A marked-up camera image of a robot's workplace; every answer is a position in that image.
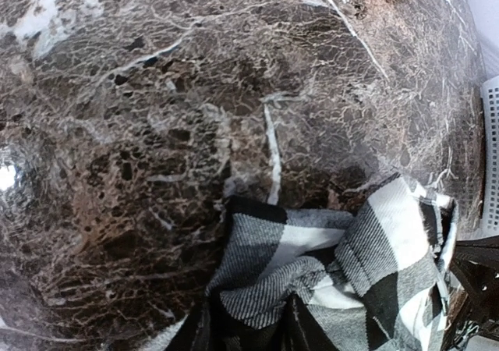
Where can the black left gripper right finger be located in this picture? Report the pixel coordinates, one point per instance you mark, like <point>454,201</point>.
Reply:
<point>300,331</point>

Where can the black white plaid shirt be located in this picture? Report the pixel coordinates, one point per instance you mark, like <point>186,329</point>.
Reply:
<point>373,280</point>

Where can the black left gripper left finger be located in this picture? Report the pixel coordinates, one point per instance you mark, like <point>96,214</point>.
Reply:
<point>194,334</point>

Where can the white plastic laundry basket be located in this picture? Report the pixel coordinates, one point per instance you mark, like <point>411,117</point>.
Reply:
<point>489,93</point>

